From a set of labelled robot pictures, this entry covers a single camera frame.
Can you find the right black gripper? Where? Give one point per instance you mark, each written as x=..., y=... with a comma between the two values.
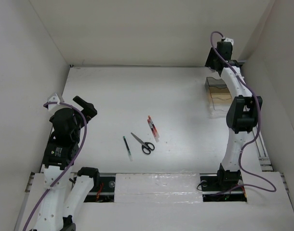
x=209, y=62

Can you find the green pen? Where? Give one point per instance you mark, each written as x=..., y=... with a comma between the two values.
x=127, y=148

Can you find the aluminium rail right side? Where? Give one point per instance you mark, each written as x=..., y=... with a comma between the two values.
x=258, y=148

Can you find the red pen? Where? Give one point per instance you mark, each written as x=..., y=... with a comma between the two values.
x=152, y=130
x=157, y=134

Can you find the black handled scissors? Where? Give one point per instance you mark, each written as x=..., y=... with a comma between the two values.
x=147, y=147

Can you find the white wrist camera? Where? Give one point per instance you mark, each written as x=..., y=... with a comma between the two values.
x=55, y=98
x=230, y=40

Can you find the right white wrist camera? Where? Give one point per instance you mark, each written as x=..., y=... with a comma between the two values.
x=230, y=40

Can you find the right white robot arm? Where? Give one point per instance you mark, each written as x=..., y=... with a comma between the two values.
x=242, y=116

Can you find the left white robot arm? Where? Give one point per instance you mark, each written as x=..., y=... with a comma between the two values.
x=57, y=210

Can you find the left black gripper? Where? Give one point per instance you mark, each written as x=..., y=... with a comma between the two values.
x=88, y=110

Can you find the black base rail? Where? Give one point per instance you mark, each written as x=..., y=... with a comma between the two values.
x=156, y=188

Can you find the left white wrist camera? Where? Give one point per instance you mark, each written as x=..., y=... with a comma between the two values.
x=55, y=98

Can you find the tiered transparent organizer tray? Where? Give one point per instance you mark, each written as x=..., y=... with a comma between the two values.
x=218, y=96

